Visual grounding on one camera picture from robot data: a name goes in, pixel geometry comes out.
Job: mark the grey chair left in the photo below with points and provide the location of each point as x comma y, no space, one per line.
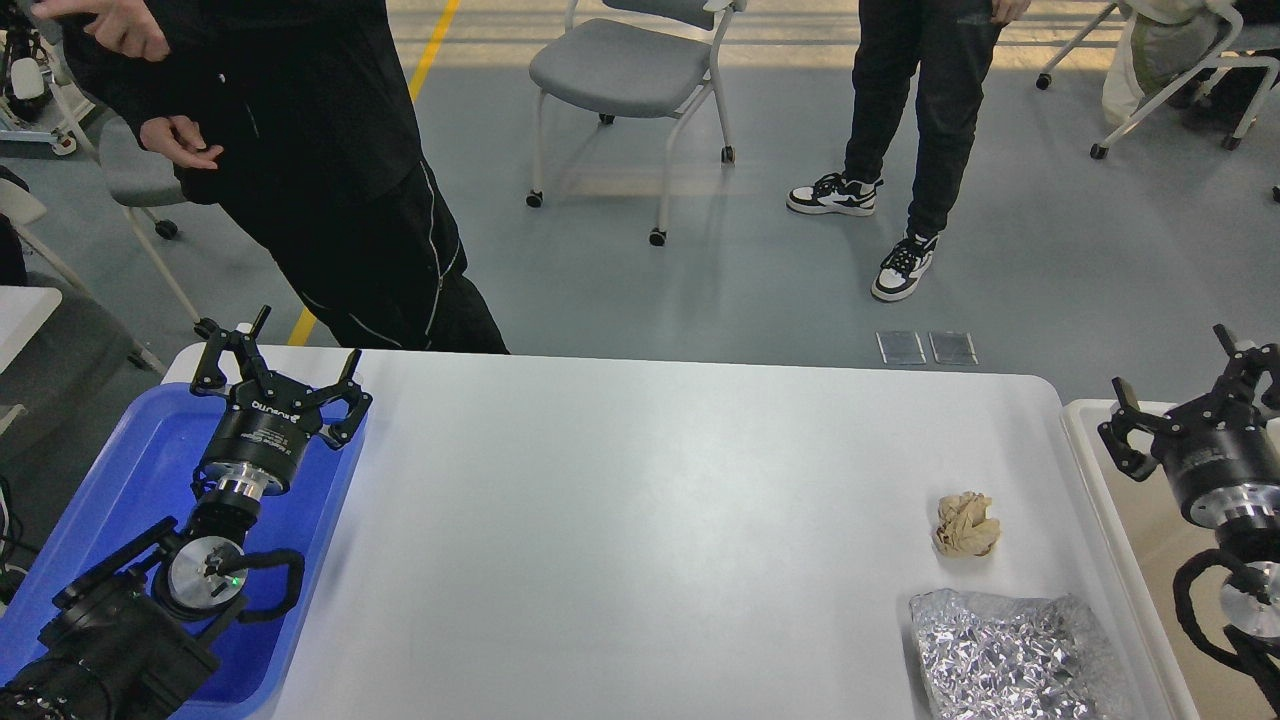
137,180

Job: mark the crumpled brown paper ball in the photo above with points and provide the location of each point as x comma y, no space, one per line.
964,528

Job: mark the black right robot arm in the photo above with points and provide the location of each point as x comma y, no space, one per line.
1247,549

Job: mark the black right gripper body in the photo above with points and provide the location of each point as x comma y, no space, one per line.
1219,469

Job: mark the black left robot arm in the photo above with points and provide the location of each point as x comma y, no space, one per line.
177,583

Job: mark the right metal floor plate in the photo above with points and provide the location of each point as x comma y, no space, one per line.
953,348

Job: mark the grey chair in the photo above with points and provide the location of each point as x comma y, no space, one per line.
137,180
617,69

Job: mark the crumpled silver foil bag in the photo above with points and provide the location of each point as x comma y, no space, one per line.
987,656

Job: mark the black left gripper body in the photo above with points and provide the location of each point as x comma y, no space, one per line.
270,433

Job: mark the left metal floor plate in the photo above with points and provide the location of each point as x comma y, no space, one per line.
901,348

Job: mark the grey chair right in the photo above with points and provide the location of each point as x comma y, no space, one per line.
617,69

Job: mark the white plastic bin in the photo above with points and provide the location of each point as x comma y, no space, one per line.
1149,539

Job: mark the metal floor plate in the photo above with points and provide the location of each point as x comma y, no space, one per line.
901,348
953,348

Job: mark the person in black clothes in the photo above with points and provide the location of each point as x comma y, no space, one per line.
294,118

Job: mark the white chair far right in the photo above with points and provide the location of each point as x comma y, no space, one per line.
1164,46

